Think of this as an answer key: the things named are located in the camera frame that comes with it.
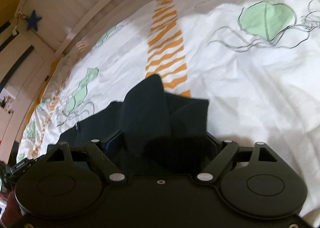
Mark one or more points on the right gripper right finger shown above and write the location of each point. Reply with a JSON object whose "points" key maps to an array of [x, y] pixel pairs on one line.
{"points": [[214, 144]]}

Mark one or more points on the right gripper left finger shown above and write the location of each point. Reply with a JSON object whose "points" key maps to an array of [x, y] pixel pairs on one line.
{"points": [[113, 144]]}

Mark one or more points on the dark navy zip hoodie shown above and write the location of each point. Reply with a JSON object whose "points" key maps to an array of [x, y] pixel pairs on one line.
{"points": [[164, 134]]}

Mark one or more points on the white jellyfish print duvet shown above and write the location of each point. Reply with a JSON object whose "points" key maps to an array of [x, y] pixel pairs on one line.
{"points": [[256, 61]]}

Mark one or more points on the dark blue star ornament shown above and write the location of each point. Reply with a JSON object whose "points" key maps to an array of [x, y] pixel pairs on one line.
{"points": [[32, 21]]}

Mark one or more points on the light wooden bed frame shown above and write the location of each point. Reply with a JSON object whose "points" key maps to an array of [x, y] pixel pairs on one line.
{"points": [[28, 58]]}

